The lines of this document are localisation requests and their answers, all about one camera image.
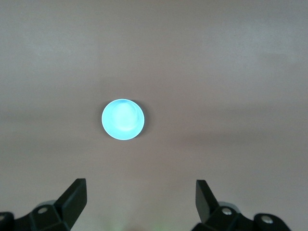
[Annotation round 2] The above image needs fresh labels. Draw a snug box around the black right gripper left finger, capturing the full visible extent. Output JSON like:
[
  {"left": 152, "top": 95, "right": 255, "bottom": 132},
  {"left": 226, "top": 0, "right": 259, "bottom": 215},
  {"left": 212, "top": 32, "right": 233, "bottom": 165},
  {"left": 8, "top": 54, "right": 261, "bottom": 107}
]
[{"left": 0, "top": 178, "right": 87, "bottom": 231}]

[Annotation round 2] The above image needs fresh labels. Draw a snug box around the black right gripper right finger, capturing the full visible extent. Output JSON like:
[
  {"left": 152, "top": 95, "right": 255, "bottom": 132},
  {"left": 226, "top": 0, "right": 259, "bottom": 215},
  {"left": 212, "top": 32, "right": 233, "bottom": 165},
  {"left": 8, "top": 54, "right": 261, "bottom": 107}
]
[{"left": 192, "top": 179, "right": 293, "bottom": 231}]

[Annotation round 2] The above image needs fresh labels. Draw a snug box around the light blue plastic bowl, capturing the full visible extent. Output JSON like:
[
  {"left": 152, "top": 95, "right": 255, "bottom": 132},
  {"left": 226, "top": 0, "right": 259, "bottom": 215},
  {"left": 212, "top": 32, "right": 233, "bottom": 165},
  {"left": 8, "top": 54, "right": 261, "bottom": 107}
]
[{"left": 101, "top": 99, "right": 146, "bottom": 140}]

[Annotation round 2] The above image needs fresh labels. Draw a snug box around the brown table cover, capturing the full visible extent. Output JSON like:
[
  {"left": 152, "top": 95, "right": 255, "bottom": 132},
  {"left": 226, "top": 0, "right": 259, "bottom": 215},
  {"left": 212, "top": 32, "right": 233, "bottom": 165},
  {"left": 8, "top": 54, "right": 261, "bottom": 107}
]
[{"left": 0, "top": 0, "right": 308, "bottom": 231}]

